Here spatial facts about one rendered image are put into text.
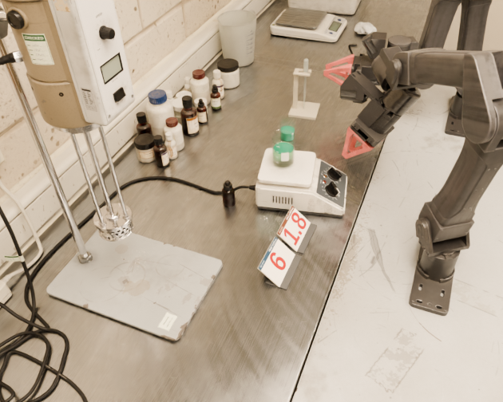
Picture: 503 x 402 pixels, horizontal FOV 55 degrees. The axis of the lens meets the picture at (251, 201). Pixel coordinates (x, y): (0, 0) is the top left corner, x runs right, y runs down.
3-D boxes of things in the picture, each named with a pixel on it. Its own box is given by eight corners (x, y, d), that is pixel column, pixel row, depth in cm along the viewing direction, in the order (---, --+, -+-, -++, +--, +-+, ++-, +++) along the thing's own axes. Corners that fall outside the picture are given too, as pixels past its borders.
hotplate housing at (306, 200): (346, 182, 117) (350, 155, 111) (343, 219, 107) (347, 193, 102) (256, 173, 120) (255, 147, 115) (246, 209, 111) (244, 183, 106)
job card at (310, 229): (317, 226, 106) (318, 212, 103) (303, 254, 100) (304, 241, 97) (291, 218, 108) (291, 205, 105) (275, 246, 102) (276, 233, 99)
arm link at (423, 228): (416, 214, 89) (432, 236, 84) (460, 206, 90) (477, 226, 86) (409, 238, 93) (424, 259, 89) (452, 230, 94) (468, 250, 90)
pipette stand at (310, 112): (320, 105, 143) (322, 65, 134) (315, 120, 137) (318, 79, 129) (293, 102, 145) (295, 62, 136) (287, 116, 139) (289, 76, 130)
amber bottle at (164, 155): (155, 167, 123) (149, 140, 118) (157, 159, 126) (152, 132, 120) (168, 167, 123) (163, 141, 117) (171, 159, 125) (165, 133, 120)
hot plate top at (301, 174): (316, 155, 112) (316, 151, 112) (310, 188, 104) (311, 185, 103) (266, 150, 114) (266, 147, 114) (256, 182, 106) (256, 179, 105)
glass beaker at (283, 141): (299, 165, 109) (301, 135, 103) (280, 174, 107) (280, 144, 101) (283, 152, 112) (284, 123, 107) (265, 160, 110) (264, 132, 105)
